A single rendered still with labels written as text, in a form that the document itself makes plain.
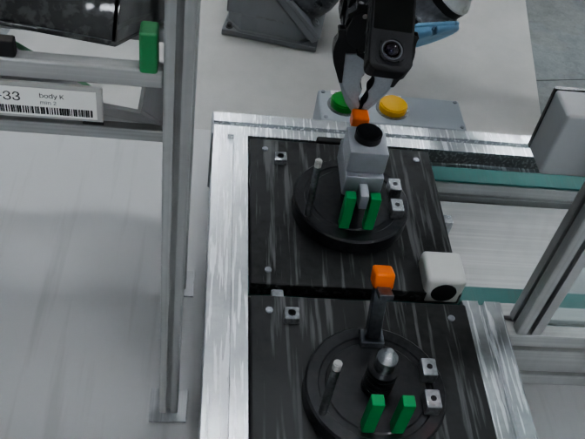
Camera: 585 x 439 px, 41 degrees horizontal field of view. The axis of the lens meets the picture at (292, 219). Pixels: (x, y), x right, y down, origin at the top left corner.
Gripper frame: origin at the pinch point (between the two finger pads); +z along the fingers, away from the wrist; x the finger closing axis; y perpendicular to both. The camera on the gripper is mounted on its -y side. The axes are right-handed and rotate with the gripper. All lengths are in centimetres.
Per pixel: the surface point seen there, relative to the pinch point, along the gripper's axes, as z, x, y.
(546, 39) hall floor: 107, -118, 192
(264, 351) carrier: 10.2, 10.6, -27.5
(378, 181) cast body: 2.2, -1.6, -9.9
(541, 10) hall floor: 107, -122, 213
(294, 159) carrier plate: 10.3, 6.2, 1.5
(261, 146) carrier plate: 10.3, 10.5, 3.6
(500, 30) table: 21, -37, 55
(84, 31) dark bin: -23.8, 26.8, -24.4
